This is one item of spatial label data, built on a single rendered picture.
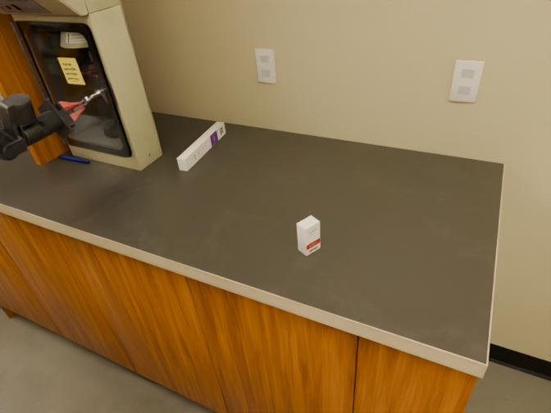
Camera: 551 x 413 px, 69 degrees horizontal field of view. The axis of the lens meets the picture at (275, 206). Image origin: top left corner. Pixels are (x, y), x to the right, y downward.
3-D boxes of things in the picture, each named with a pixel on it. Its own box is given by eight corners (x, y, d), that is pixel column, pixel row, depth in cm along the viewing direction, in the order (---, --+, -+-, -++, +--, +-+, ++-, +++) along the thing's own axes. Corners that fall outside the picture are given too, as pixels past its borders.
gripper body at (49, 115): (51, 96, 108) (26, 107, 103) (76, 128, 111) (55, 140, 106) (43, 106, 112) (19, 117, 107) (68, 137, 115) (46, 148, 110)
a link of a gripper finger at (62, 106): (79, 91, 114) (52, 104, 107) (96, 112, 116) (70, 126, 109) (70, 101, 118) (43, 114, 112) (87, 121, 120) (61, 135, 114)
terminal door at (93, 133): (68, 143, 139) (14, 20, 115) (133, 158, 127) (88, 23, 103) (66, 144, 139) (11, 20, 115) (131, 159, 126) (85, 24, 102)
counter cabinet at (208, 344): (104, 237, 254) (43, 102, 200) (448, 351, 173) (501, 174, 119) (8, 317, 207) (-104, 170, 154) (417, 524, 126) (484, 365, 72)
